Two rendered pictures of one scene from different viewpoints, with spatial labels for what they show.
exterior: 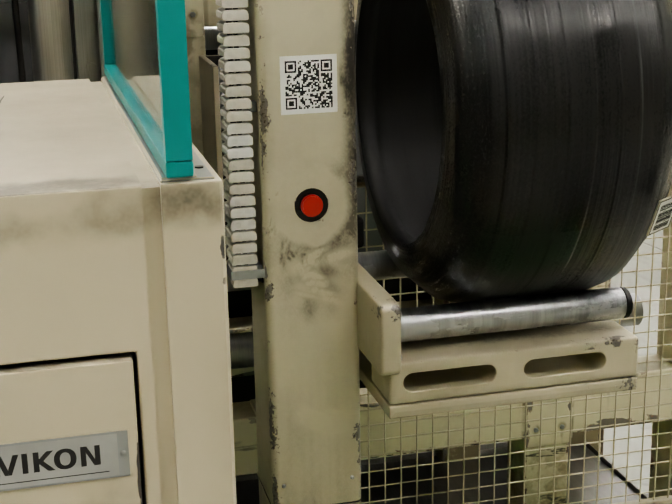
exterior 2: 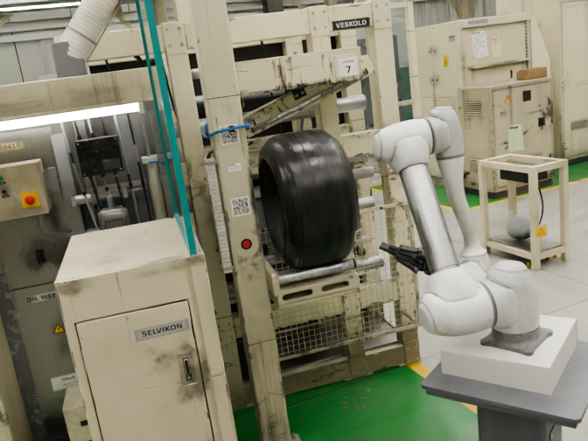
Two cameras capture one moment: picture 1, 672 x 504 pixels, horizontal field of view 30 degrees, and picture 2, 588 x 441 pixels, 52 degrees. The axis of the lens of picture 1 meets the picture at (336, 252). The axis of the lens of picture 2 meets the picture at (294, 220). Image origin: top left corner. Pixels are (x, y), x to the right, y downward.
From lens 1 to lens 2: 0.83 m
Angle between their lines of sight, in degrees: 2
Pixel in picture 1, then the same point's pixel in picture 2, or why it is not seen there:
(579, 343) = (339, 278)
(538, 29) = (307, 184)
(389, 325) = (274, 280)
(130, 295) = (185, 284)
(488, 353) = (309, 285)
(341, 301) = (260, 273)
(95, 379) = (178, 306)
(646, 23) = (341, 177)
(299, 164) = (241, 231)
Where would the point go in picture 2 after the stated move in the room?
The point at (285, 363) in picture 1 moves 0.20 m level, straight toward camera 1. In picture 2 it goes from (244, 296) to (243, 314)
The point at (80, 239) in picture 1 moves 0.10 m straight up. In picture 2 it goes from (171, 272) to (164, 237)
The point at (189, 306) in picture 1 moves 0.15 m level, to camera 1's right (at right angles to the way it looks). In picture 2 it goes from (199, 285) to (253, 278)
